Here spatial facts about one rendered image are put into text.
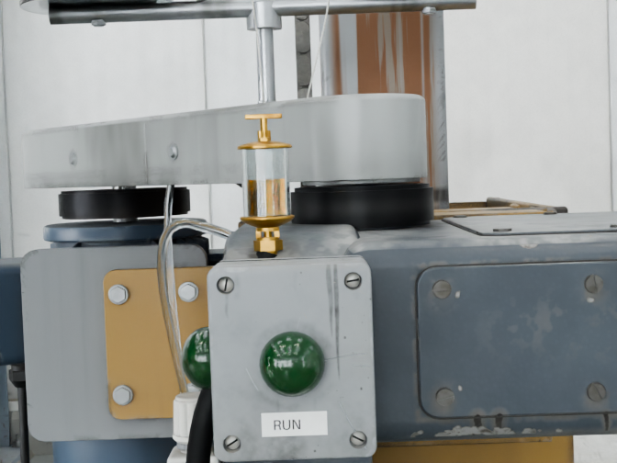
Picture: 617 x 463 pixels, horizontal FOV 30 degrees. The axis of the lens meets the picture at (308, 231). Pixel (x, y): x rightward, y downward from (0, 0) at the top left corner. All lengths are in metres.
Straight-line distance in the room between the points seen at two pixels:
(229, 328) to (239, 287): 0.02
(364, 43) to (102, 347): 0.36
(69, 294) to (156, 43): 4.87
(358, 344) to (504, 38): 5.35
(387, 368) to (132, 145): 0.36
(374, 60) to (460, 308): 0.52
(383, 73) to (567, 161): 4.82
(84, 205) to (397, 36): 0.32
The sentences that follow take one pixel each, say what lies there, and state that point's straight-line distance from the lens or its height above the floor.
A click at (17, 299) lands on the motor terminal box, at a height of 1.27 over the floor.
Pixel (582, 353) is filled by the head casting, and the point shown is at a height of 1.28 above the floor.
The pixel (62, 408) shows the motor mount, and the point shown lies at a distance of 1.00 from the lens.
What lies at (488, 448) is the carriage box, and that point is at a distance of 0.90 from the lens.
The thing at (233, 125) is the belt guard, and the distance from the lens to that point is 0.76.
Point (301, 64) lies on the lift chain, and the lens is 1.13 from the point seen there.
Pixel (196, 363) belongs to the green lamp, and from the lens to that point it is 0.54.
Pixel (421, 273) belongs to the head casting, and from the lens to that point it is 0.58.
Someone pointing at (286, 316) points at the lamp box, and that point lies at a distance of 0.53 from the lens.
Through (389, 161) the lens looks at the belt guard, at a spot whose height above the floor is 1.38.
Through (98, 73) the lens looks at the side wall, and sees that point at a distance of 5.86.
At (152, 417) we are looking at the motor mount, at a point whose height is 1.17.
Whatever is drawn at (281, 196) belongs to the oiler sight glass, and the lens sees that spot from 0.60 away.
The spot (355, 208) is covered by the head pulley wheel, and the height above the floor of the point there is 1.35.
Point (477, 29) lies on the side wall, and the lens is 5.84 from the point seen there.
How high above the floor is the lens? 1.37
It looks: 3 degrees down
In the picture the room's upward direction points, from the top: 2 degrees counter-clockwise
